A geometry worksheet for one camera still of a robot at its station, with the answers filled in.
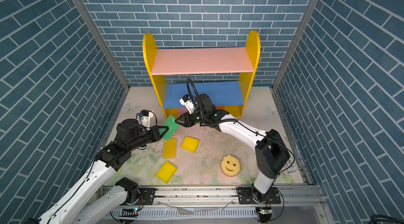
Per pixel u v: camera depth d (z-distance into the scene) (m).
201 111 0.63
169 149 0.88
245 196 0.74
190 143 0.91
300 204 0.74
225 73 0.75
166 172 0.80
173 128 0.74
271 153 0.45
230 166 0.81
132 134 0.57
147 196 0.73
